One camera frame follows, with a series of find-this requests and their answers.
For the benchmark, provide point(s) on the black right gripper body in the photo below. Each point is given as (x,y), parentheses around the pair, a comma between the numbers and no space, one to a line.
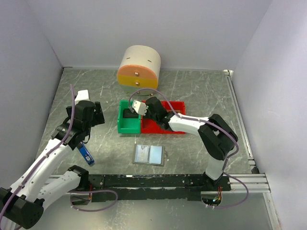
(148,114)

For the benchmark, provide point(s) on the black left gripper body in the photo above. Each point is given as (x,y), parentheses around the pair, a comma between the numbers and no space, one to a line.
(69,109)

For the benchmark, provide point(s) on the red double plastic bin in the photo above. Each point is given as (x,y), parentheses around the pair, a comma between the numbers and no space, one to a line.
(148,126)

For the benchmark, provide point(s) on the green plastic bin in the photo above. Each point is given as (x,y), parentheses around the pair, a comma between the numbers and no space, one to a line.
(127,125)

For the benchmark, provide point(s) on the grey card holder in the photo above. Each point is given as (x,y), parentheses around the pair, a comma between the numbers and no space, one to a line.
(156,156)

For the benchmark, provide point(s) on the light blue VIP card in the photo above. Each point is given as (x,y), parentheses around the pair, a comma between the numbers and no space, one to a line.
(142,153)

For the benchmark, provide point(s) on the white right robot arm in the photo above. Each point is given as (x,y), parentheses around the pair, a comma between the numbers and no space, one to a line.
(217,136)

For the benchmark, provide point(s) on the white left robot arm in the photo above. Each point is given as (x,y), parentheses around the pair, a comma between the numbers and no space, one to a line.
(25,200)

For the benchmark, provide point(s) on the orange gold card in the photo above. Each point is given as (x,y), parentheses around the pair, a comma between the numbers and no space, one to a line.
(171,111)

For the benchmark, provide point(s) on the black card in green bin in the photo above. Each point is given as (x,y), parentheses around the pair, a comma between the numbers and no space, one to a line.
(127,113)

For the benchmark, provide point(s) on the round three-drawer cabinet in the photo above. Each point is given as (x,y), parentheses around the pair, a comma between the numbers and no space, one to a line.
(139,68)

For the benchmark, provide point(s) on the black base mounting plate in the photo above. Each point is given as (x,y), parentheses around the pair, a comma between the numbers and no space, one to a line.
(156,186)

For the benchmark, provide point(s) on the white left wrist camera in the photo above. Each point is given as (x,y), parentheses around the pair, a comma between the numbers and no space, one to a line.
(82,95)

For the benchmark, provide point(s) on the aluminium rail frame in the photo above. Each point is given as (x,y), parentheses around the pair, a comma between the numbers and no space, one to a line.
(204,93)

